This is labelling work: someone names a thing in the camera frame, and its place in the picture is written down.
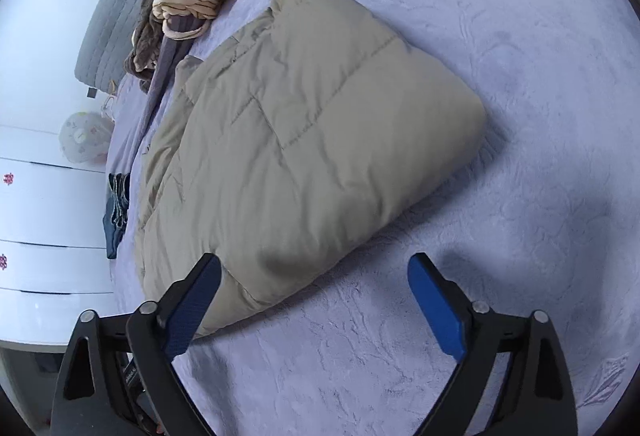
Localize grey quilted headboard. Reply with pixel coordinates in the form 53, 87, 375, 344
75, 0, 173, 93

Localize brown quilted garment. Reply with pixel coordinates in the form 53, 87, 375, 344
124, 0, 177, 93

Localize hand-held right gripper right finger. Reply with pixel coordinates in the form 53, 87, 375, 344
407, 252, 578, 436

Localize white plastic-wrapped fan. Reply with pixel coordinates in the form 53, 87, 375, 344
59, 112, 114, 165

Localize white wardrobe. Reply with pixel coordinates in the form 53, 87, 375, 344
0, 125, 132, 349

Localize beige puffer jacket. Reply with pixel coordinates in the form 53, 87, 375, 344
134, 0, 488, 339

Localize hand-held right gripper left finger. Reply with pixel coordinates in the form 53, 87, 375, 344
50, 252, 222, 436

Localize folded blue jeans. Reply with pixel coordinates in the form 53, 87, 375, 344
102, 172, 132, 260

